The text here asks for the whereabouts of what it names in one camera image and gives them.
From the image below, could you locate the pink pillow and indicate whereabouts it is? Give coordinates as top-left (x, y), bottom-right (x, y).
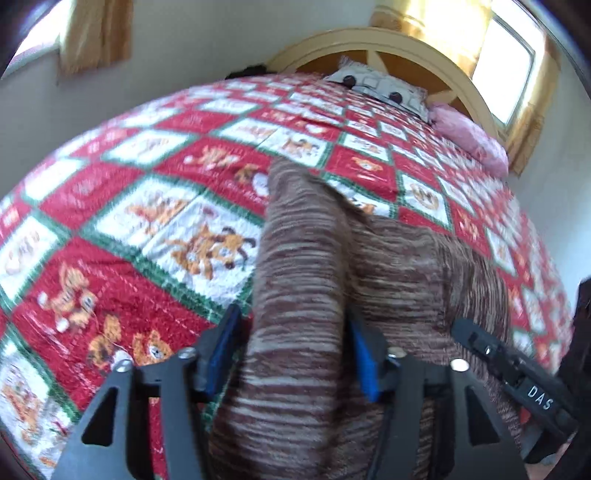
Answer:
top-left (429, 103), bottom-right (509, 179)

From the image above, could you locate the grey patterned pillow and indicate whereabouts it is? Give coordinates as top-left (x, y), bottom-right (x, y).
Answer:
top-left (325, 57), bottom-right (429, 123)

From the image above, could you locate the red checkered bed quilt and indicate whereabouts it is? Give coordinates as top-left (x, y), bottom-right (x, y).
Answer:
top-left (1, 75), bottom-right (570, 479)

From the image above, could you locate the brown knitted sweater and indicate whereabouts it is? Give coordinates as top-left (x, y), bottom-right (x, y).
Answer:
top-left (207, 158), bottom-right (528, 480)

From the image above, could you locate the black item beside bed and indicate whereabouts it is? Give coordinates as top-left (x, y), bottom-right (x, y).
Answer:
top-left (225, 64), bottom-right (276, 80)

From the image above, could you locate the back window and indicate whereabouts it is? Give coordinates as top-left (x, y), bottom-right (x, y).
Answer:
top-left (472, 14), bottom-right (534, 126)

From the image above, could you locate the back window left curtain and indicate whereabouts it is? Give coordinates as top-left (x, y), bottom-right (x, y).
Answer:
top-left (370, 0), bottom-right (493, 77)

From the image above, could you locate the back window right curtain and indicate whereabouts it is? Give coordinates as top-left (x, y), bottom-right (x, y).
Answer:
top-left (505, 35), bottom-right (561, 177)

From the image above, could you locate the left window yellow curtain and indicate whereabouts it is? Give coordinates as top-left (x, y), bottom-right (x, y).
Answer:
top-left (59, 0), bottom-right (133, 76)

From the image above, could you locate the yellow wooden headboard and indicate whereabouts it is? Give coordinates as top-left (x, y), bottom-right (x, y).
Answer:
top-left (266, 27), bottom-right (498, 138)

